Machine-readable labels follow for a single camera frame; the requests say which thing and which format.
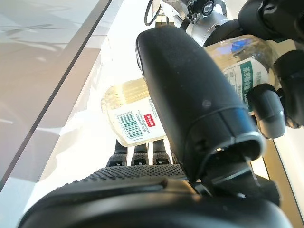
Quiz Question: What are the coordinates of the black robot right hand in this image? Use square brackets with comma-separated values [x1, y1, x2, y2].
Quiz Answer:
[18, 25, 293, 228]

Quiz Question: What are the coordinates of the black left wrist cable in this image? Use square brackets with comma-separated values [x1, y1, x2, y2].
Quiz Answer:
[144, 0, 163, 27]

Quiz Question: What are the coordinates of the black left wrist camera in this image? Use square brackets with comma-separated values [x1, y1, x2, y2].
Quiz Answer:
[186, 0, 216, 24]

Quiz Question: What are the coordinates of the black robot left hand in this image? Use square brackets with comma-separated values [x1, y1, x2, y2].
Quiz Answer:
[203, 0, 304, 140]

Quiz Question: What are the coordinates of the clear tea bottle white cap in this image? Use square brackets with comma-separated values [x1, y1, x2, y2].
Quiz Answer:
[101, 34, 278, 147]

